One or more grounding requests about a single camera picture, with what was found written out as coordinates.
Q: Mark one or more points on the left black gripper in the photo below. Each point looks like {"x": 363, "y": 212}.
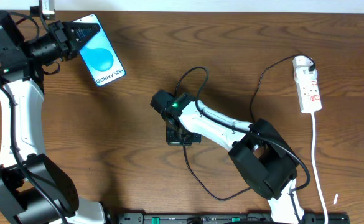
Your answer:
{"x": 63, "y": 40}

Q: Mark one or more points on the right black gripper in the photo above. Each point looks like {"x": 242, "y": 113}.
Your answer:
{"x": 180, "y": 139}

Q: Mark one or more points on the blue screen Samsung smartphone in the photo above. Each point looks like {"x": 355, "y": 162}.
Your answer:
{"x": 100, "y": 56}

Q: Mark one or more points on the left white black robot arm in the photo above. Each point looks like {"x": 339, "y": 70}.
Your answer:
{"x": 33, "y": 189}

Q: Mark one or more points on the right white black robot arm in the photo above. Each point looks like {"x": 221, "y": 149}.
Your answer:
{"x": 263, "y": 159}

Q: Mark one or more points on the white power strip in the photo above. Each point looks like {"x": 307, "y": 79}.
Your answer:
{"x": 307, "y": 90}

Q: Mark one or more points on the white paper scrap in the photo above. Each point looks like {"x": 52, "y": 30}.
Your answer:
{"x": 335, "y": 199}

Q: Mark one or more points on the white USB wall charger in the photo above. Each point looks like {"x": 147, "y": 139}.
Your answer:
{"x": 303, "y": 61}

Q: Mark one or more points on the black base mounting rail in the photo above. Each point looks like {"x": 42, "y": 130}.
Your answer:
{"x": 139, "y": 218}

